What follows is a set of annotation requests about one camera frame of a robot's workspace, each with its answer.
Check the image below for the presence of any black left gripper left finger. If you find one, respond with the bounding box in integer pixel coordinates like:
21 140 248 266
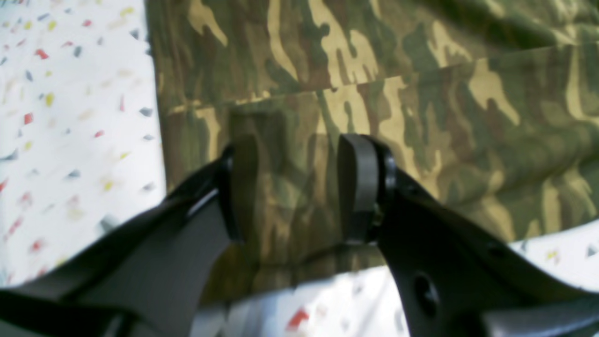
1 136 258 337

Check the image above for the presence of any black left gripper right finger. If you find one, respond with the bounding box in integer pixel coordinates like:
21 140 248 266
338 133 599 337

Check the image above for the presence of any camouflage T-shirt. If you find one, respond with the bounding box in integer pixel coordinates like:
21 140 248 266
146 0 598 305

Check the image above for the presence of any white speckled table cloth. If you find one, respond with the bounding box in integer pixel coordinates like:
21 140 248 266
1 0 598 337

